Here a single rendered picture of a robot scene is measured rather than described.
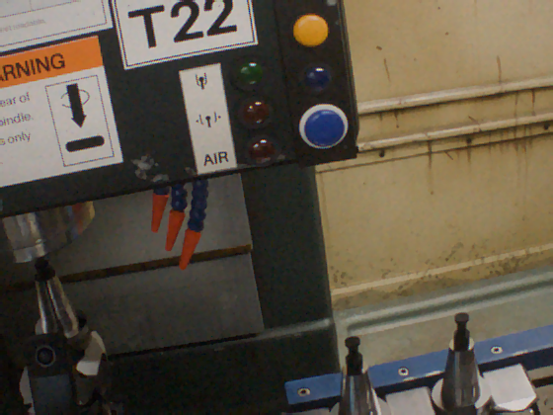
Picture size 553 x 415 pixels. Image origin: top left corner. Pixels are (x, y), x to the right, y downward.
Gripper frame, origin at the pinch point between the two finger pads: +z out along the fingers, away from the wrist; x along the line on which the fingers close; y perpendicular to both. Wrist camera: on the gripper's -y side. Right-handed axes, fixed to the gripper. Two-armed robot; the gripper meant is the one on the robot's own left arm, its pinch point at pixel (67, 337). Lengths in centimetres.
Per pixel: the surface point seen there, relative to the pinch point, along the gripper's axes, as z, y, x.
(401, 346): 68, 69, 51
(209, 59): -21.4, -38.6, 22.0
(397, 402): -14.8, 4.8, 34.8
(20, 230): -9.0, -20.3, 1.0
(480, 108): 81, 22, 74
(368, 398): -17.8, 0.4, 31.4
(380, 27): 81, 2, 54
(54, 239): -7.8, -17.9, 3.9
